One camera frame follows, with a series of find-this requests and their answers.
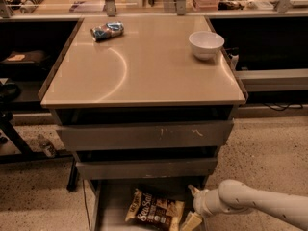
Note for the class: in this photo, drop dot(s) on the brown sea salt chip bag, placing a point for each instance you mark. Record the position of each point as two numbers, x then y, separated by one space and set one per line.
150 209

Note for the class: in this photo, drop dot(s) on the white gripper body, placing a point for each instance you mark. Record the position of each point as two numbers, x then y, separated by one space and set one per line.
199 202

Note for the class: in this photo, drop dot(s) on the grey drawer cabinet with counter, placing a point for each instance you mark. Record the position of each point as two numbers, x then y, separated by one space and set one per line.
147 75

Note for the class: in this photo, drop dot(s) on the grey top drawer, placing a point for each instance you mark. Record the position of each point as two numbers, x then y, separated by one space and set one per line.
145 135

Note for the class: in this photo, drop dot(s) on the grey middle drawer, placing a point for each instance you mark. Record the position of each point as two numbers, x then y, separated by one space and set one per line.
146 168

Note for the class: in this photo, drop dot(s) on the grey open bottom drawer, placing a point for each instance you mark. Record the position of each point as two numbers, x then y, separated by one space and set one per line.
117 195

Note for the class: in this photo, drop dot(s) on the black metal table leg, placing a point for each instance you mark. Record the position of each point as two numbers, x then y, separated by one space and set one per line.
27 154

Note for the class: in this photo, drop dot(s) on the white ceramic bowl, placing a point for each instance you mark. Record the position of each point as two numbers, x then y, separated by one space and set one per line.
205 44

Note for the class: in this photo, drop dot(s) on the crushed blue soda can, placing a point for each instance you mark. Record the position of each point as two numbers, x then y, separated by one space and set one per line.
107 31

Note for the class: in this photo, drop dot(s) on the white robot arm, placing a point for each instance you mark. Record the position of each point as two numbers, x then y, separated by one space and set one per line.
234 197

